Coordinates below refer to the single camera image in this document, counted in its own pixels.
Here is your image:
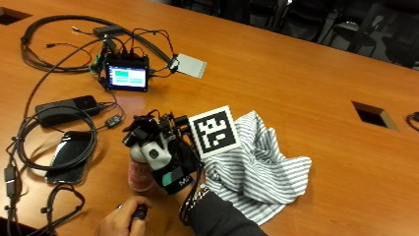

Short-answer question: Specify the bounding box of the small black screen device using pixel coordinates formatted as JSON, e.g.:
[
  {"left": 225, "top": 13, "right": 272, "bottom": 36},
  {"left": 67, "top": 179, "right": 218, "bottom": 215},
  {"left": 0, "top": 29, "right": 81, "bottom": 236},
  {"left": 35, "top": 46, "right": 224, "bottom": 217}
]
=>
[{"left": 104, "top": 53, "right": 151, "bottom": 93}]

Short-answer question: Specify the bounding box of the black looped cable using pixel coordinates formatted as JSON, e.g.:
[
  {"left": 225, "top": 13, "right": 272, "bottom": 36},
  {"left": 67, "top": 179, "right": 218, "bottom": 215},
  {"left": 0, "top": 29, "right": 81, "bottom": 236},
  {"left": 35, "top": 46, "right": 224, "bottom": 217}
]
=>
[{"left": 3, "top": 38, "right": 125, "bottom": 236}]

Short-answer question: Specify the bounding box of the thick black cable bundle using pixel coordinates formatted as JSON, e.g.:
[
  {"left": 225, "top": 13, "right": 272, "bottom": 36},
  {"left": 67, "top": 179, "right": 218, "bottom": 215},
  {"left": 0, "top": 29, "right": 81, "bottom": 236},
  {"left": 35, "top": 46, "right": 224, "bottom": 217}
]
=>
[{"left": 20, "top": 14, "right": 176, "bottom": 74}]

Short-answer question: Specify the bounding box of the small black inline cable box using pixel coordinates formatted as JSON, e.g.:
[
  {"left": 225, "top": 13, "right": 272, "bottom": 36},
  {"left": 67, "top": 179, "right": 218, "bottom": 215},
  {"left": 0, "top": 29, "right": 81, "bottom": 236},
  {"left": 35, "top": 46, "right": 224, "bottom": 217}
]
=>
[{"left": 104, "top": 114, "right": 125, "bottom": 129}]

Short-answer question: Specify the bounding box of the black glove cable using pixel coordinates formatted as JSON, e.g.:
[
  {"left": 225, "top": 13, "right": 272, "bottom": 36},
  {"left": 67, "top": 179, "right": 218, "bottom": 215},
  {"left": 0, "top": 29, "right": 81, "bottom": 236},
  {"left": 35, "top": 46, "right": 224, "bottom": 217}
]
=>
[{"left": 177, "top": 153, "right": 208, "bottom": 227}]

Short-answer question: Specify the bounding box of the grey flat card board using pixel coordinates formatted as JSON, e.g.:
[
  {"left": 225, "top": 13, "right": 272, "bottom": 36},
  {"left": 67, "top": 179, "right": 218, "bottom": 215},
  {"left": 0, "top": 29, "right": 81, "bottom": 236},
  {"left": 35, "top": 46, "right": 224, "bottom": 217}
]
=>
[{"left": 173, "top": 52, "right": 210, "bottom": 80}]

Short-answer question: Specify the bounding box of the beaded wrist bracelet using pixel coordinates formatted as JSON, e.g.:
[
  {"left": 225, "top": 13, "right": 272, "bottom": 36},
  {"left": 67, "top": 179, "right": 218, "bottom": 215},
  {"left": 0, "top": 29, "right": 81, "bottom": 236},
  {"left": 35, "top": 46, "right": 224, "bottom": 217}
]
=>
[{"left": 192, "top": 184, "right": 212, "bottom": 202}]

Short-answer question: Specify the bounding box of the red spray can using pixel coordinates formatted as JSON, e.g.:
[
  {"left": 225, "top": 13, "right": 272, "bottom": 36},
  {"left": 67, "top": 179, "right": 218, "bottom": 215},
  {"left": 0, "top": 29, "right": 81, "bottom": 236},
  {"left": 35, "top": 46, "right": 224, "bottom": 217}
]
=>
[{"left": 127, "top": 144, "right": 156, "bottom": 193}]

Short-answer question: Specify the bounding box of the small black clicker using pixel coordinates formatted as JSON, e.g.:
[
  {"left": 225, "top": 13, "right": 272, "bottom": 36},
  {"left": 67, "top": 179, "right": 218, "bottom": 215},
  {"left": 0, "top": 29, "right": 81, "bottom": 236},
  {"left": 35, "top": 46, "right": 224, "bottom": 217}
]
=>
[{"left": 129, "top": 204, "right": 149, "bottom": 222}]

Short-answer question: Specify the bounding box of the white cube with black markers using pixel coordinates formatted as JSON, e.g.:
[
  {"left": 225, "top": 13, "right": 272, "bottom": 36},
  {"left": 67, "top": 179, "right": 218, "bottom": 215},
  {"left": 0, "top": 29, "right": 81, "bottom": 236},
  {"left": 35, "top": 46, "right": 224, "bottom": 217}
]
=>
[{"left": 188, "top": 104, "right": 241, "bottom": 160}]

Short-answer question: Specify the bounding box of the black office chair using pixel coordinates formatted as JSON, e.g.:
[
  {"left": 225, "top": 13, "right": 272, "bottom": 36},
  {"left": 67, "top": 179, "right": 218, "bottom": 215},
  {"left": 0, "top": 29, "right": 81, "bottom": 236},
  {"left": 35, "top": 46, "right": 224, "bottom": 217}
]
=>
[
  {"left": 277, "top": 0, "right": 339, "bottom": 44},
  {"left": 331, "top": 0, "right": 419, "bottom": 70}
]

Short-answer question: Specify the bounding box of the grey striped cloth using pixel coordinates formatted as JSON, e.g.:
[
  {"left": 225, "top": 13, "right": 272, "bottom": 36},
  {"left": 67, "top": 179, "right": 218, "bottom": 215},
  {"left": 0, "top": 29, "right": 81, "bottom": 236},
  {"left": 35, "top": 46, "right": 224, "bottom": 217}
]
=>
[{"left": 202, "top": 110, "right": 314, "bottom": 227}]

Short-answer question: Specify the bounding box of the black power adapter brick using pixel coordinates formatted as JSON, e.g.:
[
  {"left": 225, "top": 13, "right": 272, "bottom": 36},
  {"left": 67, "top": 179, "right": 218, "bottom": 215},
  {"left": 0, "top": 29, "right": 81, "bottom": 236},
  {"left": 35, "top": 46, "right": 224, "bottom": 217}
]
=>
[{"left": 35, "top": 94, "right": 104, "bottom": 129}]

